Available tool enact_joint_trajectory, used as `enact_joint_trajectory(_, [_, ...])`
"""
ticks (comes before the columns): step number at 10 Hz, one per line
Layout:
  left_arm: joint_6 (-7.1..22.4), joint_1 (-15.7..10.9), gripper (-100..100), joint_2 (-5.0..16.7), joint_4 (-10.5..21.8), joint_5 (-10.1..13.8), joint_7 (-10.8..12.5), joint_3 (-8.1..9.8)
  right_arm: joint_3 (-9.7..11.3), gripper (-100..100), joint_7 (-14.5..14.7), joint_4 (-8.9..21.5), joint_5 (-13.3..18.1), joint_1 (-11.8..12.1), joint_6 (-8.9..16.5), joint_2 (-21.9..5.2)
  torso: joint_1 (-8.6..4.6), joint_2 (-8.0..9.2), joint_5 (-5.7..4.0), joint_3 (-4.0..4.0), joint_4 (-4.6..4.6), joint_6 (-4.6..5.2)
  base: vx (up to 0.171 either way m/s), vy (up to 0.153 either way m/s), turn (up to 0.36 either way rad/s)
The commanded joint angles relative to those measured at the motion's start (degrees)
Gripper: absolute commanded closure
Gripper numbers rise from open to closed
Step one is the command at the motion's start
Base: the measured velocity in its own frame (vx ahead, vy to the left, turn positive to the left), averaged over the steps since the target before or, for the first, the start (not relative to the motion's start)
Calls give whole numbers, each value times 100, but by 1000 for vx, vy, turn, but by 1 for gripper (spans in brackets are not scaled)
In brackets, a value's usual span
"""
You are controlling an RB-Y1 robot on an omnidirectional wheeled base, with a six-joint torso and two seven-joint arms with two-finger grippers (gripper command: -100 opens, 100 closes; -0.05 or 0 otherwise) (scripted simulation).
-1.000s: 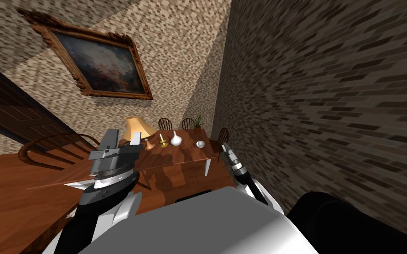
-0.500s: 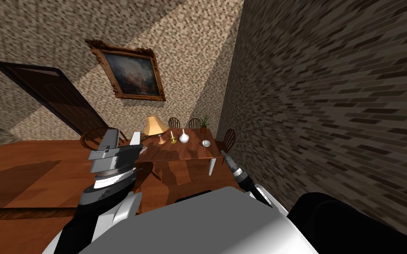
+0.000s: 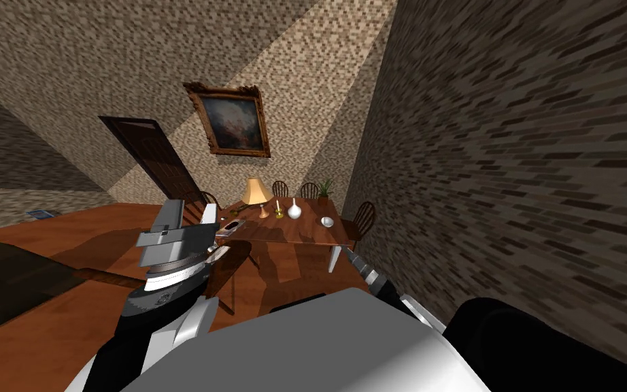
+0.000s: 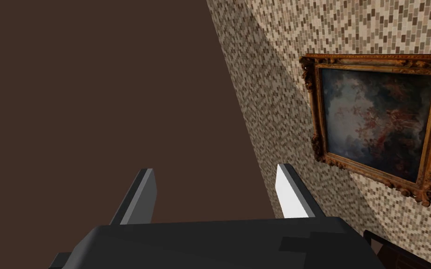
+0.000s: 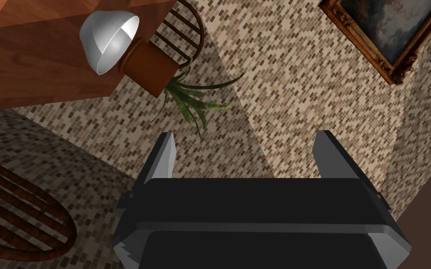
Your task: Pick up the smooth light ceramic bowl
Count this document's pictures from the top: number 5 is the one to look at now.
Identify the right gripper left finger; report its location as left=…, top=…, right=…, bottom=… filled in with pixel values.
left=138, top=131, right=177, bottom=185

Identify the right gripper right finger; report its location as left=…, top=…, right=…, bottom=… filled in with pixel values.
left=312, top=130, right=369, bottom=184

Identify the potted plant in terracotta pot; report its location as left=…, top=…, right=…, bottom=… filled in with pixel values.
left=117, top=36, right=246, bottom=147

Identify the gold framed painting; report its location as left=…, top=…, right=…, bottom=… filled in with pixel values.
left=318, top=0, right=431, bottom=86

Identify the white bowl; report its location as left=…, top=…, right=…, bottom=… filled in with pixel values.
left=79, top=10, right=141, bottom=76

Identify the dark wooden spindle chair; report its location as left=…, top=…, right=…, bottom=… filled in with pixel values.
left=0, top=151, right=78, bottom=262
left=149, top=0, right=205, bottom=69

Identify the brown wooden table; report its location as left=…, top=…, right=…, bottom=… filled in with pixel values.
left=0, top=0, right=179, bottom=112

